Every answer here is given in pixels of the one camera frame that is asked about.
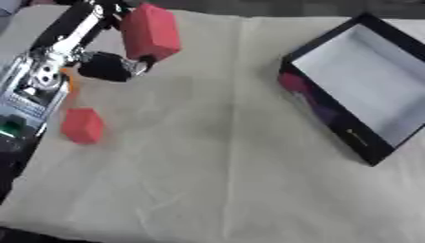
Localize black box with white inside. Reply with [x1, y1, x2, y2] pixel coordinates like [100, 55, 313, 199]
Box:
[275, 11, 425, 167]

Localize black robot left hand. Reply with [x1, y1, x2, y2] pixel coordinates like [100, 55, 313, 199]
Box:
[28, 0, 159, 84]

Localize large red block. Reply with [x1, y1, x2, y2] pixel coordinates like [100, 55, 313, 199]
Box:
[120, 3, 185, 63]

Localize small red block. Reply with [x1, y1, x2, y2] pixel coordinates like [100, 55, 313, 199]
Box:
[60, 107, 106, 145]

